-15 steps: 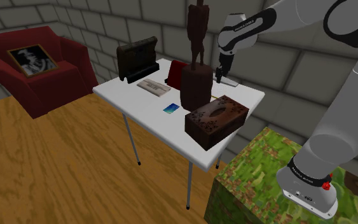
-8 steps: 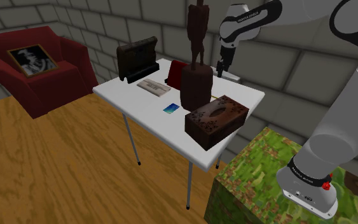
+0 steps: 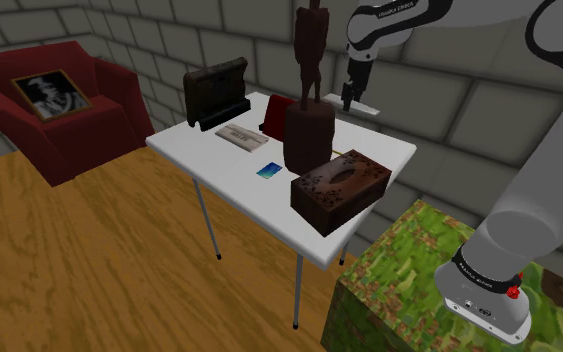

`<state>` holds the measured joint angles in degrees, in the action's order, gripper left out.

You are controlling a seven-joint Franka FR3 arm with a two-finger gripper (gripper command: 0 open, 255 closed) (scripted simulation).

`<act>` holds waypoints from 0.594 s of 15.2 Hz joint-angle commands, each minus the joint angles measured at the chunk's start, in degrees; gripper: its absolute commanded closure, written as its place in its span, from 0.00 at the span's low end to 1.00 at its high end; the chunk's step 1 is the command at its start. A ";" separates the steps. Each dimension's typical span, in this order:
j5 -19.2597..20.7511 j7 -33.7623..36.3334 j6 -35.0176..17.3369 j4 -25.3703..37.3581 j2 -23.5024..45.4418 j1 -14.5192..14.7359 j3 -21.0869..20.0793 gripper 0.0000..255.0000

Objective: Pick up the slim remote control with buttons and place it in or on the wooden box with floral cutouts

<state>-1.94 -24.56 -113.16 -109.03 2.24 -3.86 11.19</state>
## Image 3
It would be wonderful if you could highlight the dark brown tablet on stand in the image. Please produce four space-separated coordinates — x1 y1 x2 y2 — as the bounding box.
182 56 252 133

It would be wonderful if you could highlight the dark brown figure statue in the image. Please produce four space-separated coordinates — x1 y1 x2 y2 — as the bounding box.
282 0 336 177

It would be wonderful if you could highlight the green patterned robot stand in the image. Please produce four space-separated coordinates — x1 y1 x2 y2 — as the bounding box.
320 198 563 352

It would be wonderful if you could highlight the brown carved tissue box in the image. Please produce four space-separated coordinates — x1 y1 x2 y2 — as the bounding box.
290 148 393 239

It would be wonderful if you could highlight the white table with grey legs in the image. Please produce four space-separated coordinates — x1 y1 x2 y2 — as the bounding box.
145 91 418 331

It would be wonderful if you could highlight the red armchair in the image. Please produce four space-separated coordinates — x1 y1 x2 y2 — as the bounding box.
0 40 156 188

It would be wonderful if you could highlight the blue card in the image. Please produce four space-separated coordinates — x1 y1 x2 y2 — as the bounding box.
255 161 284 181

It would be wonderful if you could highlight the pale grey remote control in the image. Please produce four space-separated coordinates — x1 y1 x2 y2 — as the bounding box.
214 123 270 154

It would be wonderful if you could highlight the pale grey flat slab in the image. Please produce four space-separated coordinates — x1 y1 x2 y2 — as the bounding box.
321 92 382 117

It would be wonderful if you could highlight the red box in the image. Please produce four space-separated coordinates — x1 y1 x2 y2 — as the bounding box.
260 93 296 143

